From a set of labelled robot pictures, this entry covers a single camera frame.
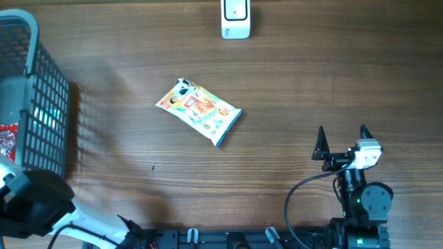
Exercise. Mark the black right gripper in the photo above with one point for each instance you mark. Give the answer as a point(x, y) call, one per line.
point(322, 151)

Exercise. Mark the yellow wet wipes pack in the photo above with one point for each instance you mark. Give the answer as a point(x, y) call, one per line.
point(203, 111)

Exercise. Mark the red candy bag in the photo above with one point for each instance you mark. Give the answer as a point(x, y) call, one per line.
point(8, 142)

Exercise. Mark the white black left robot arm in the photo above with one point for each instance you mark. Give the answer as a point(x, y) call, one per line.
point(40, 202)

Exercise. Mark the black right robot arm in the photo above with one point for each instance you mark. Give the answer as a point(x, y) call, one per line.
point(365, 205)

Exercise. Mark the white barcode scanner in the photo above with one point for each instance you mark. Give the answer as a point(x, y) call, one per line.
point(235, 19)

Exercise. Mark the grey black shopping basket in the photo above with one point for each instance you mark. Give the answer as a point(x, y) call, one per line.
point(35, 95)

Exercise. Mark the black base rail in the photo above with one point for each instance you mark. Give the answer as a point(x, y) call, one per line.
point(225, 238)

